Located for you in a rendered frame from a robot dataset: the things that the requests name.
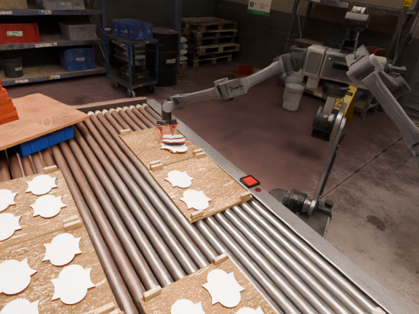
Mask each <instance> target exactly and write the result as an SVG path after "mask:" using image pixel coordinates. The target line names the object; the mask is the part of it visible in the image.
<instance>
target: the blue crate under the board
mask: <svg viewBox="0 0 419 314"><path fill-rule="evenodd" d="M73 137H74V132H73V127H72V125H70V126H67V127H65V128H61V129H59V130H56V131H53V132H51V133H48V134H45V135H42V136H39V137H37V138H34V139H31V140H29V141H25V142H23V143H20V144H18V145H15V146H12V147H10V149H12V150H13V151H15V152H16V153H18V154H20V155H21V156H23V157H25V156H27V155H30V154H33V153H35V152H37V151H40V150H43V149H45V148H48V147H50V146H52V145H55V144H58V143H60V142H62V141H65V140H68V139H70V138H73Z"/></svg>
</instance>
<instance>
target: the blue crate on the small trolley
mask: <svg viewBox="0 0 419 314"><path fill-rule="evenodd" d="M112 27H113V28H112V29H113V31H112V34H113V35H114V36H119V37H123V38H126V39H130V40H134V41H139V40H147V39H151V38H153V34H152V30H153V29H152V24H151V23H147V22H143V21H138V20H134V19H115V20H112Z"/></svg>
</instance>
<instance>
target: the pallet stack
mask: <svg viewBox="0 0 419 314"><path fill-rule="evenodd" d="M183 22H184V23H185V24H183ZM201 22H202V23H201ZM227 24H231V27H230V28H228V27H225V26H227ZM237 27H238V22H234V21H228V20H226V19H221V18H217V17H188V18H187V17H184V18H182V21H181V36H182V37H184V38H186V39H187V41H186V42H184V43H185V44H186V45H187V46H188V47H187V48H186V49H185V50H187V51H188V52H187V53H186V54H183V55H184V56H185V57H187V58H188V59H187V60H185V61H187V63H190V62H192V65H191V66H192V67H199V66H205V65H213V64H220V63H225V62H230V61H231V58H232V55H231V52H232V51H238V50H239V45H240V44H237V43H234V38H235V37H237V31H238V30H237ZM182 29H183V30H182ZM229 31H230V35H229V34H227V33H228V32H229ZM225 38H228V40H225ZM229 46H232V47H229ZM223 52H225V53H223ZM224 57H225V60H224V61H219V62H217V61H216V59H220V58H224ZM204 60H209V63H206V64H199V61H204Z"/></svg>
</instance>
